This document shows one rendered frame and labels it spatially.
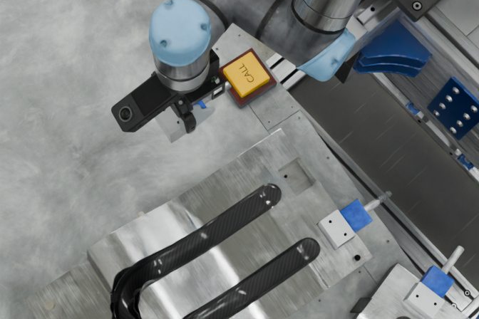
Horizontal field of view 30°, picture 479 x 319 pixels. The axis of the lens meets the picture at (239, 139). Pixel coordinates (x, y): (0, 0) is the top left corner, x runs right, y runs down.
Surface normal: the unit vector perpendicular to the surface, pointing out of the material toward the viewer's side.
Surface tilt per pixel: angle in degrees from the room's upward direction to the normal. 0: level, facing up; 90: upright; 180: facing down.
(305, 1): 65
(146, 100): 28
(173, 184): 0
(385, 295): 0
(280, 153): 0
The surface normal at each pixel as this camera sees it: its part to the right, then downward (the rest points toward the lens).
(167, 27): 0.04, -0.27
